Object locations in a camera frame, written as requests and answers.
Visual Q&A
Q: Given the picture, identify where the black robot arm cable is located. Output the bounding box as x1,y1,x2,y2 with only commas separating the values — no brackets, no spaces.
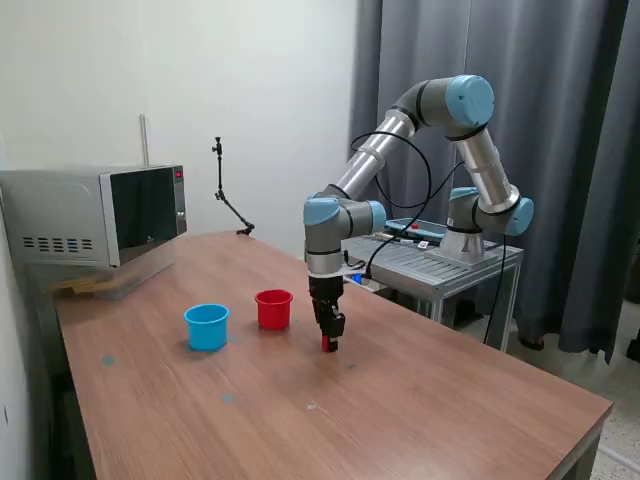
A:
348,131,469,280

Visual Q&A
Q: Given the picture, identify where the black stand power cable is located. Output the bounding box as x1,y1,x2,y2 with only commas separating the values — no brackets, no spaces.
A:
482,232,507,345

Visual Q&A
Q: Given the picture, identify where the silver microwave oven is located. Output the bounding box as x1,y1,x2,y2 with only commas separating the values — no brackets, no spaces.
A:
0,164,189,270

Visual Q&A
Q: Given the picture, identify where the black pendant cable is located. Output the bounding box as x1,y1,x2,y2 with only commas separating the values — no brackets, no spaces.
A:
372,230,424,246

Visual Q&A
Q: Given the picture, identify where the white wall pole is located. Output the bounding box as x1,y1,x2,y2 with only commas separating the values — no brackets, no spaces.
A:
139,113,151,169

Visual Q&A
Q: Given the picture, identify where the blue plastic bin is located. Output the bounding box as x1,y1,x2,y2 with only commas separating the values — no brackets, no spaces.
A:
183,302,231,354

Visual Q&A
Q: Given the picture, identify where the red plastic bin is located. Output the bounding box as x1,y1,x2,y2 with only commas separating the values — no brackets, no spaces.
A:
254,288,295,332

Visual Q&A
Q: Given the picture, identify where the robot teach pendant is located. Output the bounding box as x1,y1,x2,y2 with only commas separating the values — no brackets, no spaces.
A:
385,217,447,241

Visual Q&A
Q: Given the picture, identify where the grey curtain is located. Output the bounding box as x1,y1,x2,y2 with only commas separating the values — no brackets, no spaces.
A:
348,0,640,366

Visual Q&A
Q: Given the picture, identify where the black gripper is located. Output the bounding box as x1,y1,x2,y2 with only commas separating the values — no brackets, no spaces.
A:
307,274,348,353

